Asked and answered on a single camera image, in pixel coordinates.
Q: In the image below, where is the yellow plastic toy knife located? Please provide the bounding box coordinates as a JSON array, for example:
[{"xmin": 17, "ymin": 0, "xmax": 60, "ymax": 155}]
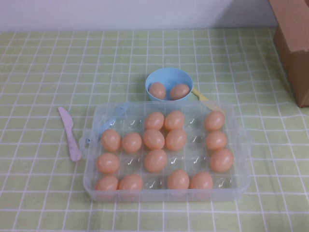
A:
[{"xmin": 192, "ymin": 88, "xmax": 225, "ymax": 116}]

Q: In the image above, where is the pink plastic toy knife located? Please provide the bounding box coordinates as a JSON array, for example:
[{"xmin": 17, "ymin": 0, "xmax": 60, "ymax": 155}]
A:
[{"xmin": 57, "ymin": 106, "xmax": 82, "ymax": 162}]

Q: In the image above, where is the brown cardboard box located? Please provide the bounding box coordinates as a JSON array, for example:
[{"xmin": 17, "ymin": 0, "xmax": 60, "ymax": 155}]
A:
[{"xmin": 269, "ymin": 0, "xmax": 309, "ymax": 109}]

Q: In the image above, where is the tan plastic egg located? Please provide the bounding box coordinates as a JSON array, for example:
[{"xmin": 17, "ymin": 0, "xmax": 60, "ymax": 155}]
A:
[
  {"xmin": 145, "ymin": 149, "xmax": 168, "ymax": 173},
  {"xmin": 204, "ymin": 111, "xmax": 225, "ymax": 132},
  {"xmin": 165, "ymin": 129, "xmax": 187, "ymax": 152},
  {"xmin": 144, "ymin": 111, "xmax": 165, "ymax": 131},
  {"xmin": 100, "ymin": 129, "xmax": 121, "ymax": 152},
  {"xmin": 96, "ymin": 153, "xmax": 121, "ymax": 174},
  {"xmin": 190, "ymin": 172, "xmax": 214, "ymax": 190},
  {"xmin": 210, "ymin": 148, "xmax": 234, "ymax": 173},
  {"xmin": 206, "ymin": 130, "xmax": 228, "ymax": 151},
  {"xmin": 118, "ymin": 174, "xmax": 144, "ymax": 191},
  {"xmin": 164, "ymin": 110, "xmax": 185, "ymax": 131},
  {"xmin": 170, "ymin": 83, "xmax": 190, "ymax": 100},
  {"xmin": 121, "ymin": 132, "xmax": 142, "ymax": 153},
  {"xmin": 167, "ymin": 169, "xmax": 190, "ymax": 190},
  {"xmin": 142, "ymin": 129, "xmax": 166, "ymax": 150},
  {"xmin": 148, "ymin": 82, "xmax": 167, "ymax": 100},
  {"xmin": 95, "ymin": 175, "xmax": 119, "ymax": 191}
]

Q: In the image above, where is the light blue plastic bowl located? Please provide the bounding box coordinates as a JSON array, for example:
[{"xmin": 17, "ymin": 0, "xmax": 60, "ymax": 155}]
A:
[{"xmin": 145, "ymin": 68, "xmax": 194, "ymax": 102}]

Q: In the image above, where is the light blue box carry handle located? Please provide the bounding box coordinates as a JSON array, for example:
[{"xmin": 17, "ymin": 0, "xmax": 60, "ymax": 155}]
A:
[{"xmin": 85, "ymin": 101, "xmax": 133, "ymax": 145}]

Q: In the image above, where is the clear plastic egg box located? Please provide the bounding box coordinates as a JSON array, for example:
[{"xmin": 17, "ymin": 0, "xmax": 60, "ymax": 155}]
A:
[{"xmin": 79, "ymin": 101, "xmax": 251, "ymax": 203}]

